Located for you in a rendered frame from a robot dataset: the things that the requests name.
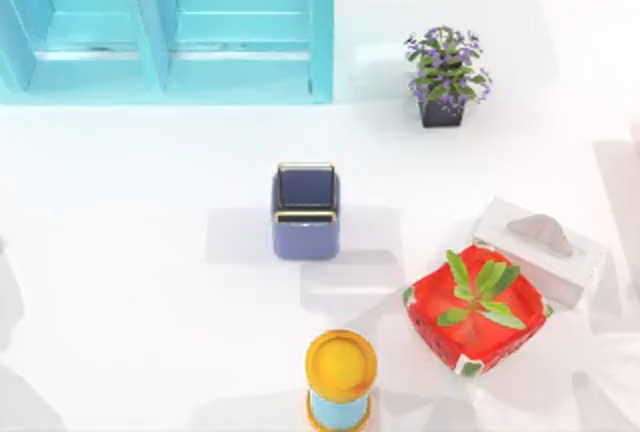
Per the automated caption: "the blue square container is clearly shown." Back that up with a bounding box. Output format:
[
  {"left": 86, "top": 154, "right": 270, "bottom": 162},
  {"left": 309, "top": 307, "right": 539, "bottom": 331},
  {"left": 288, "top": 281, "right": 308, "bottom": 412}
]
[{"left": 271, "top": 162, "right": 344, "bottom": 261}]

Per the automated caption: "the purple flower plant pot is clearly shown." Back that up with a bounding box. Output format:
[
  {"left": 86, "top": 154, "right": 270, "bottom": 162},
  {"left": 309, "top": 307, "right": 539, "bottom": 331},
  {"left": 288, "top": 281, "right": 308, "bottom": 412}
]
[{"left": 403, "top": 25, "right": 494, "bottom": 129}]

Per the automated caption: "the yellow and blue can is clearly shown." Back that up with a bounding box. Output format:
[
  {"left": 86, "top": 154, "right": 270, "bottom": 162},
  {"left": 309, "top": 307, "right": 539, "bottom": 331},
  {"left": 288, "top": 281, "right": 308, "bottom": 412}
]
[{"left": 304, "top": 329, "right": 378, "bottom": 432}]

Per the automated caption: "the light blue rack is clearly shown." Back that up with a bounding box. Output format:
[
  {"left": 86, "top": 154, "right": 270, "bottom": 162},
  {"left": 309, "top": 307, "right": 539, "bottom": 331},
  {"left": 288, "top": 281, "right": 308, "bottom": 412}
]
[{"left": 0, "top": 0, "right": 336, "bottom": 106}]

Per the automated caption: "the red watermelon plant pot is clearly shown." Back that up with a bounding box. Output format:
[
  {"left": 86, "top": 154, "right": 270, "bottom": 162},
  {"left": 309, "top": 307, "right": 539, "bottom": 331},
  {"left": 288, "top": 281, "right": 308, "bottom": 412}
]
[{"left": 402, "top": 240, "right": 555, "bottom": 378}]

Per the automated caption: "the white tissue box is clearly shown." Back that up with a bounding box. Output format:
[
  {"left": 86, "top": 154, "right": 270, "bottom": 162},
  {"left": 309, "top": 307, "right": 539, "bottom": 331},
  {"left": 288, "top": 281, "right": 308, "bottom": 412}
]
[{"left": 467, "top": 196, "right": 608, "bottom": 307}]

